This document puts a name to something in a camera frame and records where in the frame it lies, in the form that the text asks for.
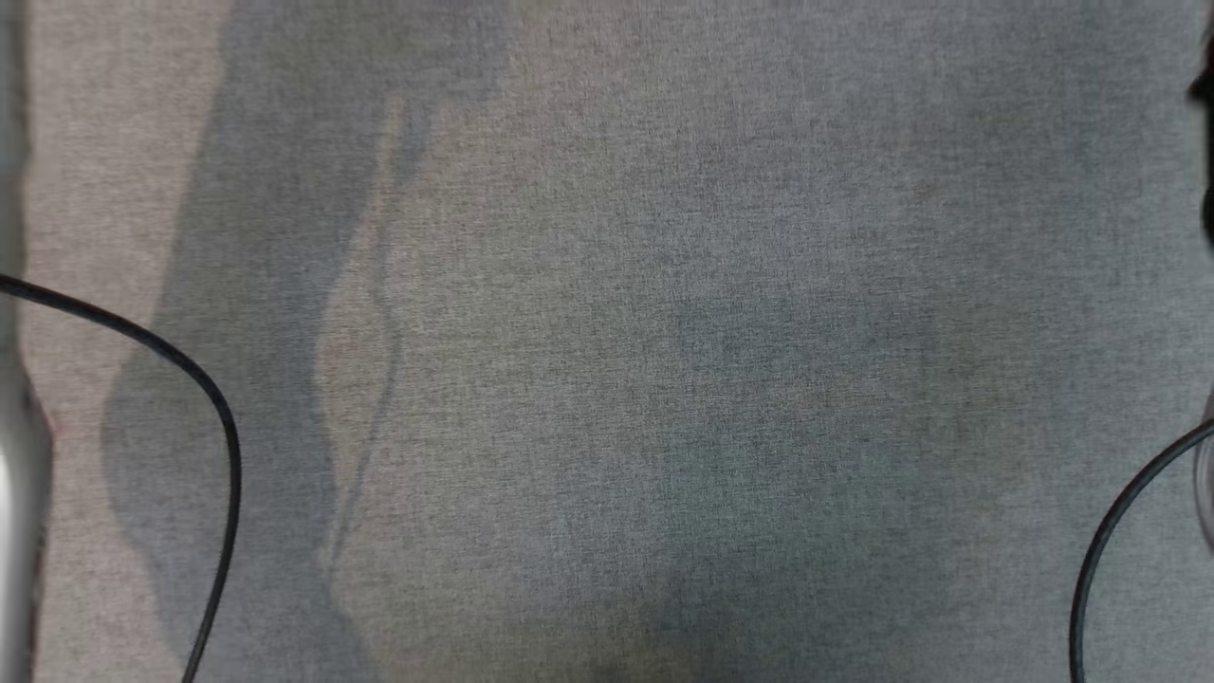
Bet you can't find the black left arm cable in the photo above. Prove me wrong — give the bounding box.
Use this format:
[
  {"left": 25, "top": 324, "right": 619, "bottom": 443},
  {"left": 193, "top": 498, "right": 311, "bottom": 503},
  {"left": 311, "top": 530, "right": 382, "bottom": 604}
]
[{"left": 0, "top": 273, "right": 243, "bottom": 683}]

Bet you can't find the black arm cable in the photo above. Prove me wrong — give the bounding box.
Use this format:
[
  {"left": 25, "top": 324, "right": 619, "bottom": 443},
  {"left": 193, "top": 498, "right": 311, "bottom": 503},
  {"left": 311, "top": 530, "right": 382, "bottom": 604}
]
[
  {"left": 1069, "top": 422, "right": 1214, "bottom": 683},
  {"left": 0, "top": 273, "right": 243, "bottom": 683}
]

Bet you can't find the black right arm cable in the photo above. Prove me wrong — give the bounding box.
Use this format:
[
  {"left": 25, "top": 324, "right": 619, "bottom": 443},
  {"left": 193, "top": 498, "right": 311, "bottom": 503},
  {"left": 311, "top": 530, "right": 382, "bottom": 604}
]
[{"left": 1069, "top": 422, "right": 1214, "bottom": 683}]

